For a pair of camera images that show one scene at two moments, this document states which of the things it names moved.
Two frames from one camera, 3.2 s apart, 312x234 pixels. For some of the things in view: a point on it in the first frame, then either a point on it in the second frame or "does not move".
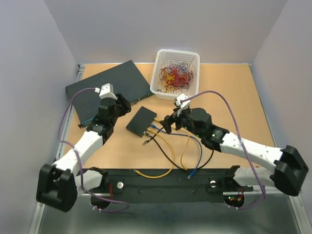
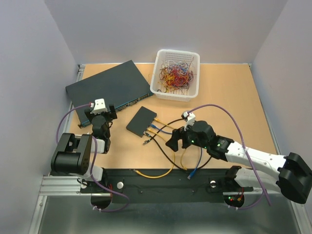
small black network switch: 141,121 does not move
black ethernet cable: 151,138 does not move
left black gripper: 126,108 -> 89,115
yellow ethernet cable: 185,146 does not move
